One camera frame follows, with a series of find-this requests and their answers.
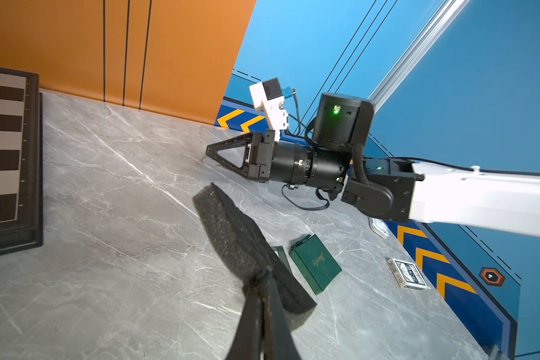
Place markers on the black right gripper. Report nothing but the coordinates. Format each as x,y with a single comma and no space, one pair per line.
287,162

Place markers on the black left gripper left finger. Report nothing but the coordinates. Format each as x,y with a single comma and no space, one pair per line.
247,342

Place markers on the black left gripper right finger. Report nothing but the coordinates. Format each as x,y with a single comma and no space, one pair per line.
278,343

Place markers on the green jewelry box lid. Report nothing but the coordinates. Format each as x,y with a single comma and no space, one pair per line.
318,267

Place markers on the black foam insert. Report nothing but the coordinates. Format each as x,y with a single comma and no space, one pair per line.
242,247

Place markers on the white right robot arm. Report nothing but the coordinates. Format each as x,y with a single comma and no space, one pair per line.
398,189

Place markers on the playing card deck box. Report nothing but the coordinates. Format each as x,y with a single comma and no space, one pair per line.
407,274

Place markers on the black and silver chessboard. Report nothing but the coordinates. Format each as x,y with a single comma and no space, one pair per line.
21,162

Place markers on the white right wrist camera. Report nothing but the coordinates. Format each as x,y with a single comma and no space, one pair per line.
268,96

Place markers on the silver aluminium corner post right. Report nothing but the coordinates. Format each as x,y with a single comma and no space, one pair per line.
442,18

